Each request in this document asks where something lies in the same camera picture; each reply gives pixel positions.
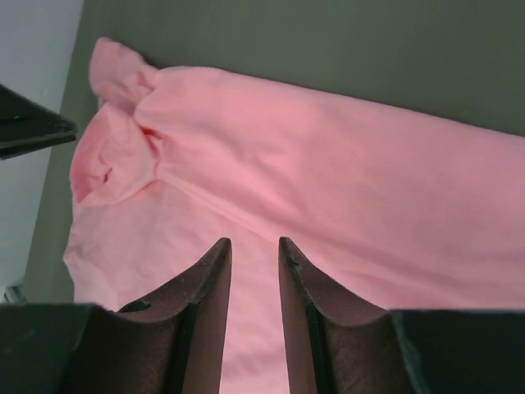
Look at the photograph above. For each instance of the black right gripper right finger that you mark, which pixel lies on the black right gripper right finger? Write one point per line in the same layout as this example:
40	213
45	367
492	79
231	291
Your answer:
337	342

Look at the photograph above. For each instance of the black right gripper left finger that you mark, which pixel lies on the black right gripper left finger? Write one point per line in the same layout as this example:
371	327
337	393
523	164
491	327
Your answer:
168	341

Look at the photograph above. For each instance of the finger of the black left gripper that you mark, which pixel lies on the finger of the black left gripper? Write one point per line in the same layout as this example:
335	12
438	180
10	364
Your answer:
27	127

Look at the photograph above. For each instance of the pink t-shirt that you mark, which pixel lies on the pink t-shirt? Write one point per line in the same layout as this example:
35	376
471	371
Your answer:
404	209

